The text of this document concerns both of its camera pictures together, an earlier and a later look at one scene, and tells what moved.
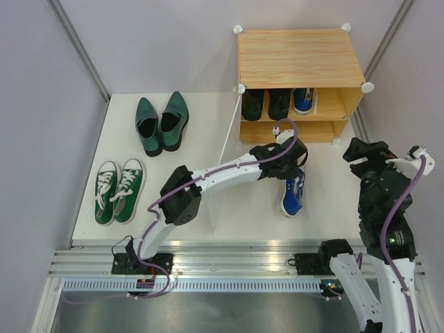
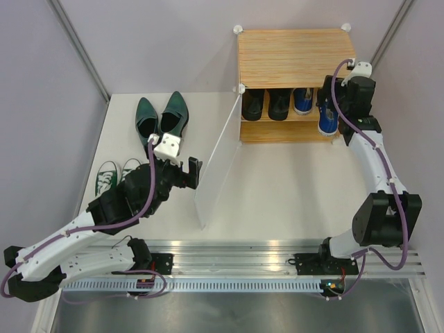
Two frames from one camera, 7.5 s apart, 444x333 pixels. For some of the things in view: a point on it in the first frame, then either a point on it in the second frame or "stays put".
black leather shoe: x=278 y=106 stays put
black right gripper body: x=371 y=168 -> x=340 y=92
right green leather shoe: x=173 y=121 stays put
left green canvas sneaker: x=107 y=183 stays put
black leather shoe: x=252 y=104 stays put
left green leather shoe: x=147 y=125 stays put
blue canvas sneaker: x=302 y=100 stays put
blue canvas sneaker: x=291 y=201 -> x=328 y=120
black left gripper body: x=290 y=171 -> x=174 y=175
